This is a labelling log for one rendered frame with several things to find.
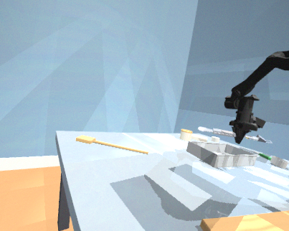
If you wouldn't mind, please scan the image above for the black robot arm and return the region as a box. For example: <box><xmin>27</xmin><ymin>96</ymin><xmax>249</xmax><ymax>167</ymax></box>
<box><xmin>224</xmin><ymin>50</ymin><xmax>289</xmax><ymax>128</ymax></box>

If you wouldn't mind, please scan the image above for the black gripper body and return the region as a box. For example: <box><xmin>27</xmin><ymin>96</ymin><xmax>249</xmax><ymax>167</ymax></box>
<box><xmin>229</xmin><ymin>108</ymin><xmax>258</xmax><ymax>131</ymax></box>

